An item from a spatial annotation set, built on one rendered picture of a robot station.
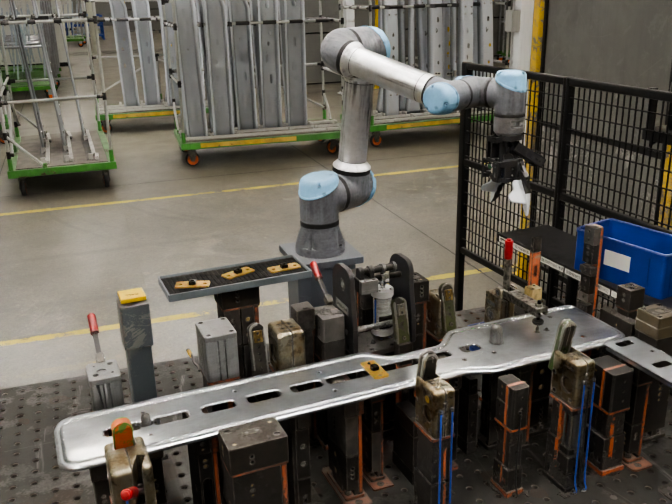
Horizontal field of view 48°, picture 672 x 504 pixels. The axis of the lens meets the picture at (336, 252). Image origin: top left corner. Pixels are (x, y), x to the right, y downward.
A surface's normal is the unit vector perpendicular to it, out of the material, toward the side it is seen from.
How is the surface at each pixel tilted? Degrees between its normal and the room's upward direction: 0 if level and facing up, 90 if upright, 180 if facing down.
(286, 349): 90
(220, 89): 86
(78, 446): 0
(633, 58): 90
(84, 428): 0
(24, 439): 0
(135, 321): 90
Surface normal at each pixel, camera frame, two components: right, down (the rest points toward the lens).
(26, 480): -0.02, -0.94
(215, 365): 0.40, 0.30
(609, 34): -0.95, 0.12
